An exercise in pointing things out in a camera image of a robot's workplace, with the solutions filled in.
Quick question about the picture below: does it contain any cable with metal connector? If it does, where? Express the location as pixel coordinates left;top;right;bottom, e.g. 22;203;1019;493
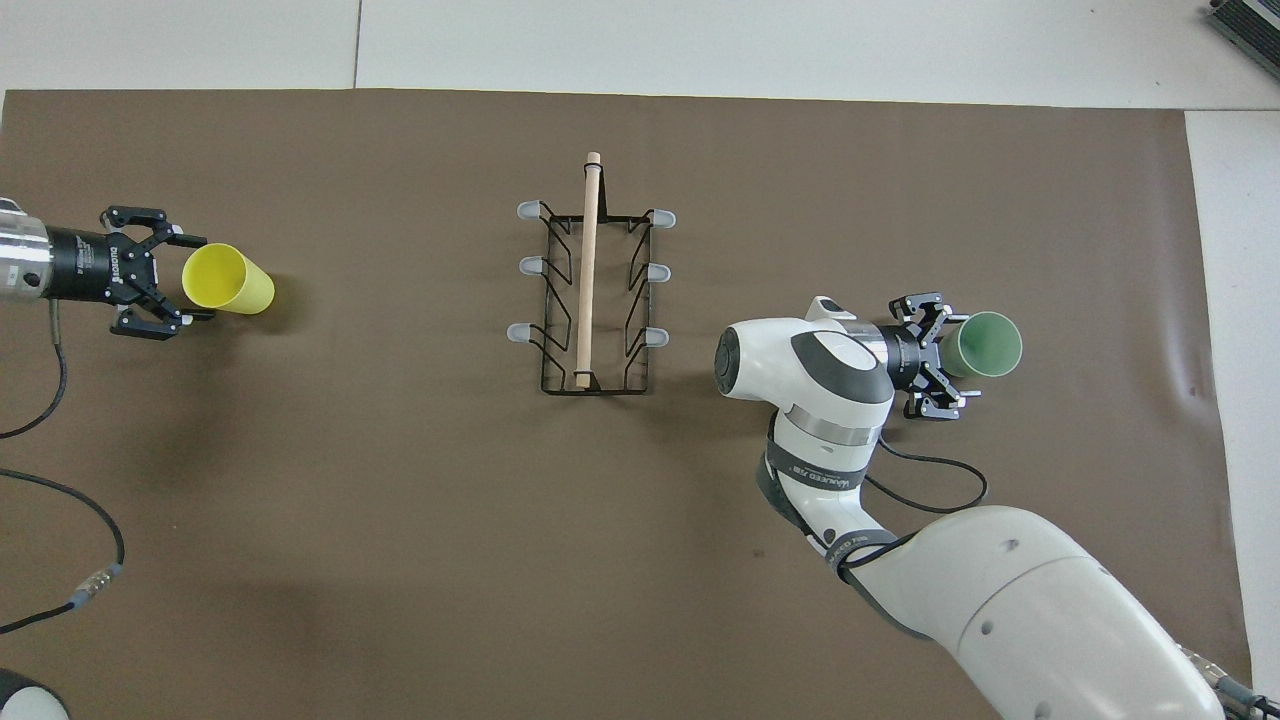
1178;645;1280;720

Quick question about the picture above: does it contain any green plastic cup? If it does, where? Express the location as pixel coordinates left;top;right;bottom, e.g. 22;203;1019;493
944;311;1024;379

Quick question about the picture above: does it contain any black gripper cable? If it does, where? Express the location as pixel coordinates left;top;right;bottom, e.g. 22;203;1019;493
0;298;127;637
838;438;989;586

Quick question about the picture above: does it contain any yellow plastic cup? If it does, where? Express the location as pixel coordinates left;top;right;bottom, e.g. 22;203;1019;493
181;243;276;316

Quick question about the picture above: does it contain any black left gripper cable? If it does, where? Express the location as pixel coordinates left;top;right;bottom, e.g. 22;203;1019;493
0;298;127;637

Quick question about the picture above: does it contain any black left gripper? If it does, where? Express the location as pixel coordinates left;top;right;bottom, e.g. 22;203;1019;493
45;206;216;342

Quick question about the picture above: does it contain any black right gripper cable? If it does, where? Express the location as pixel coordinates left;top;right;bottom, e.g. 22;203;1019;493
838;438;989;586

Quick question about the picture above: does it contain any grey finned device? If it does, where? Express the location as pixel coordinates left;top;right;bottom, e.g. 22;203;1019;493
1205;0;1280;71

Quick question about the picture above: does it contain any brown table mat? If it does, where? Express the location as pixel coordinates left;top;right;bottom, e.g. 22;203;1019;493
0;88;1253;720

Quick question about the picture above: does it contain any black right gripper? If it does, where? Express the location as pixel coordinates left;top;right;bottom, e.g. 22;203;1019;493
882;292;983;422

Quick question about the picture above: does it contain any black wire cup rack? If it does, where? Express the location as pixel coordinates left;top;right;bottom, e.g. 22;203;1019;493
506;151;678;396

